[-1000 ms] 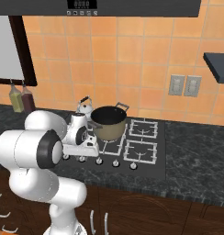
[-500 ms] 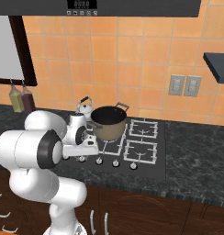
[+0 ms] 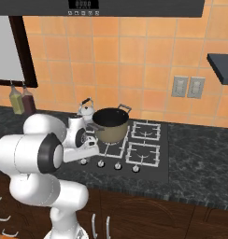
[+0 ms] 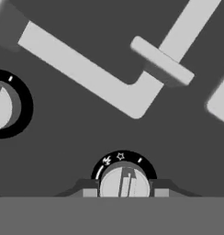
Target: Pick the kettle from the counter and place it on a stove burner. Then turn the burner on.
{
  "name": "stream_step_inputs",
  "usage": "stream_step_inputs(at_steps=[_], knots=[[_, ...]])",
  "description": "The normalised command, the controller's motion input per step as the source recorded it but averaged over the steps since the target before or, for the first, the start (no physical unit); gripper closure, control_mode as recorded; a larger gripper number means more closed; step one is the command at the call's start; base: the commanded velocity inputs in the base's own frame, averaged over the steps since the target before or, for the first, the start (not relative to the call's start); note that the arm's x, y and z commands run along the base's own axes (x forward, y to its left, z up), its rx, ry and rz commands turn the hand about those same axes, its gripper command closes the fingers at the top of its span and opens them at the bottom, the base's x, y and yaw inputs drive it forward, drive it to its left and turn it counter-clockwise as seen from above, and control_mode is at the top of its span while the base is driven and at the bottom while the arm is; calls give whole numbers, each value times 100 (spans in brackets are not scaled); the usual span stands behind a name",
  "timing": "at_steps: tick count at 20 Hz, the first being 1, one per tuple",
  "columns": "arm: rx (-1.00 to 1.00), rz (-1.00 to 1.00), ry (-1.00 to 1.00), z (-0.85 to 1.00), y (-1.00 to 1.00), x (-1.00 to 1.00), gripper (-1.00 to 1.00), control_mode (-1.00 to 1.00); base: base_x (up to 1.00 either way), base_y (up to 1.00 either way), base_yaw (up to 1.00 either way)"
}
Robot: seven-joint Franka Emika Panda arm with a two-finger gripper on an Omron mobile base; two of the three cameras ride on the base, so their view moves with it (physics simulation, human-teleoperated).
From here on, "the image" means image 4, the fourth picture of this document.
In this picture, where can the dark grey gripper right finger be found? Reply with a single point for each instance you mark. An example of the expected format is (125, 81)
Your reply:
(162, 186)

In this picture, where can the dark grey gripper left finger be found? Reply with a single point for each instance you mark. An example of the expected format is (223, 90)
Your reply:
(86, 187)

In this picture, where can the light grey short block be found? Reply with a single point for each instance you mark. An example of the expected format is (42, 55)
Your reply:
(165, 62)

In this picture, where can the light grey rounded panel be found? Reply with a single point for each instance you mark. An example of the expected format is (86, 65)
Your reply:
(221, 102)

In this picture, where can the light grey angled bar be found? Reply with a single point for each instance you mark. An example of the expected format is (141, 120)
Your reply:
(86, 70)

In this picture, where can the dark grey stove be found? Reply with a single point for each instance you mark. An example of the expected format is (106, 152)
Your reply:
(71, 143)

